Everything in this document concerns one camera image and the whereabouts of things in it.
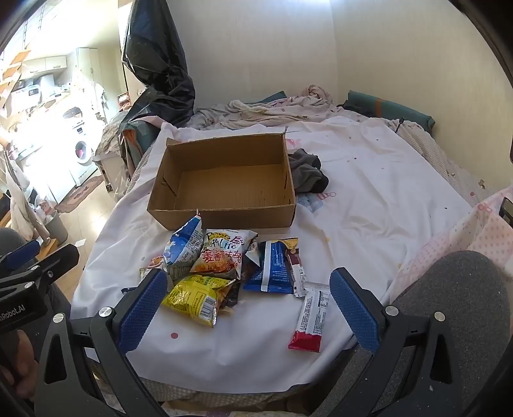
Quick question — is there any patterned floor rug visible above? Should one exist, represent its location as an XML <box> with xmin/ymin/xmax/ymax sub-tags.
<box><xmin>55</xmin><ymin>174</ymin><xmax>105</xmax><ymax>214</ymax></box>

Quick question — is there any brown white bar packet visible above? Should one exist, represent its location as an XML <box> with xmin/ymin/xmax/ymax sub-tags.
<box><xmin>285</xmin><ymin>246</ymin><xmax>308</xmax><ymax>298</ymax></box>

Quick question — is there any brown cardboard box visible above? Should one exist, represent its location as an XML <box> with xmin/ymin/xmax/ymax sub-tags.
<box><xmin>147</xmin><ymin>133</ymin><xmax>297</xmax><ymax>231</ymax></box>

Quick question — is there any grey cloth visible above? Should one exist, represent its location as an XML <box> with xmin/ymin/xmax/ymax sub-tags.
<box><xmin>288</xmin><ymin>148</ymin><xmax>330</xmax><ymax>194</ymax></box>

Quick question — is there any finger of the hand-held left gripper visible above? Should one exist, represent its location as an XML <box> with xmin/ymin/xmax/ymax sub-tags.
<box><xmin>0</xmin><ymin>240</ymin><xmax>41</xmax><ymax>270</ymax></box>
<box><xmin>0</xmin><ymin>244</ymin><xmax>80</xmax><ymax>299</ymax></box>

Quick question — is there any teal pillow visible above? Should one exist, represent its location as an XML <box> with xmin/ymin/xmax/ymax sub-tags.
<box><xmin>345</xmin><ymin>90</ymin><xmax>435</xmax><ymax>135</ymax></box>

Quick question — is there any red white bar packet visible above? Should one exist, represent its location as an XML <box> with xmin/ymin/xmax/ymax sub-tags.
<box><xmin>288</xmin><ymin>281</ymin><xmax>333</xmax><ymax>353</ymax></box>

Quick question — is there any blue white snack bag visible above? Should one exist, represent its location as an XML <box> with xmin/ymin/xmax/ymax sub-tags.
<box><xmin>164</xmin><ymin>215</ymin><xmax>204</xmax><ymax>268</ymax></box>

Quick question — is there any person's left hand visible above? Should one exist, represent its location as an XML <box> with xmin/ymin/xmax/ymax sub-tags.
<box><xmin>0</xmin><ymin>329</ymin><xmax>38</xmax><ymax>399</ymax></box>

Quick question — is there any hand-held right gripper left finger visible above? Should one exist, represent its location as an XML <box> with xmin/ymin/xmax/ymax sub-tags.
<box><xmin>34</xmin><ymin>268</ymin><xmax>169</xmax><ymax>417</ymax></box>

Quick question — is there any grey trash bin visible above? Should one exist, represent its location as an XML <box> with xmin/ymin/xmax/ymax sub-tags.
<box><xmin>44</xmin><ymin>210</ymin><xmax>70</xmax><ymax>244</ymax></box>

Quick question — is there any pink white snack packet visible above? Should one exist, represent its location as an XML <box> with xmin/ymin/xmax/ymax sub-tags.
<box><xmin>139</xmin><ymin>254</ymin><xmax>169</xmax><ymax>281</ymax></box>

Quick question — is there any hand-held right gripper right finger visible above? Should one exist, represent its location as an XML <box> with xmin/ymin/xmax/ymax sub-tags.
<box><xmin>329</xmin><ymin>268</ymin><xmax>471</xmax><ymax>417</ymax></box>

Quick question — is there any white microwave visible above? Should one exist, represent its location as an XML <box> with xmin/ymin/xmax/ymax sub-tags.
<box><xmin>8</xmin><ymin>80</ymin><xmax>55</xmax><ymax>107</ymax></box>

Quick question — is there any crumpled pink blanket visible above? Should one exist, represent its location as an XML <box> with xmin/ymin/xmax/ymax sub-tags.
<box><xmin>188</xmin><ymin>84</ymin><xmax>335</xmax><ymax>131</ymax></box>

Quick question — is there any teal orange cloth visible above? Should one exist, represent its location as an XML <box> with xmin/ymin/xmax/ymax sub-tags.
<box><xmin>119</xmin><ymin>116</ymin><xmax>169</xmax><ymax>177</ymax></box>

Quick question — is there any white orange chip bag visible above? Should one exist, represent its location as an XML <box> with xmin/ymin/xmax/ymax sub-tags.
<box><xmin>189</xmin><ymin>228</ymin><xmax>258</xmax><ymax>280</ymax></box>

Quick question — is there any yellow snack bag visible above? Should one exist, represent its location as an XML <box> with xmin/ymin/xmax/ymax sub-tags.
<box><xmin>161</xmin><ymin>275</ymin><xmax>236</xmax><ymax>328</ymax></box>

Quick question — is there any black plastic bag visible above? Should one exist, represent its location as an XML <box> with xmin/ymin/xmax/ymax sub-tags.
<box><xmin>119</xmin><ymin>0</ymin><xmax>196</xmax><ymax>135</ymax></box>

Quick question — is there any white washing machine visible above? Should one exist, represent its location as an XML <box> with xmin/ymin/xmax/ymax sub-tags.
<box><xmin>60</xmin><ymin>105</ymin><xmax>99</xmax><ymax>187</ymax></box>

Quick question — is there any pink dotted blanket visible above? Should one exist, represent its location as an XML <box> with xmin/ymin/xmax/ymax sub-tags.
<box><xmin>395</xmin><ymin>188</ymin><xmax>513</xmax><ymax>289</ymax></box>

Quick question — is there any blue wafer packet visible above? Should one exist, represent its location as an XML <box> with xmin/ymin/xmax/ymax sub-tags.
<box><xmin>243</xmin><ymin>237</ymin><xmax>299</xmax><ymax>295</ymax></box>

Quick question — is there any white storage box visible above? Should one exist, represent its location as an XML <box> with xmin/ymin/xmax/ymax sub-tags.
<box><xmin>93</xmin><ymin>154</ymin><xmax>131</xmax><ymax>201</ymax></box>

